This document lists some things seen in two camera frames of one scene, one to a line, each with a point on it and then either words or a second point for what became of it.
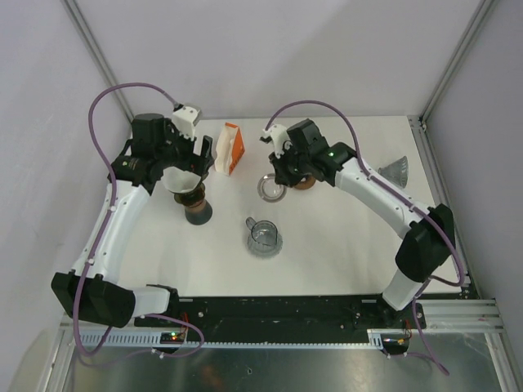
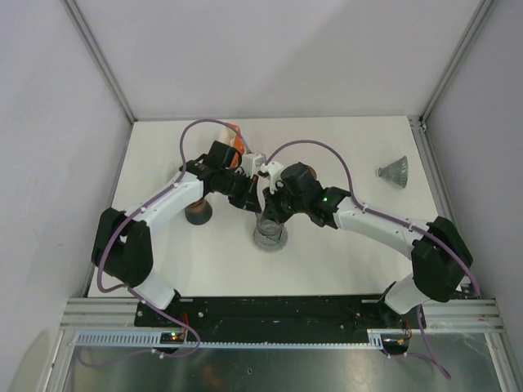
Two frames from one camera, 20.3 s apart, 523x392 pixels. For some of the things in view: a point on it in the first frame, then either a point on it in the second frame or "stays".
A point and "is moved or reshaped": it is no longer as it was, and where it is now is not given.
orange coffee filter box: (230, 149) stays
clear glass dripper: (264, 241) is moved or reshaped
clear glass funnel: (396, 171) stays
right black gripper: (282, 176) -> (271, 210)
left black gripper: (194, 162) -> (248, 198)
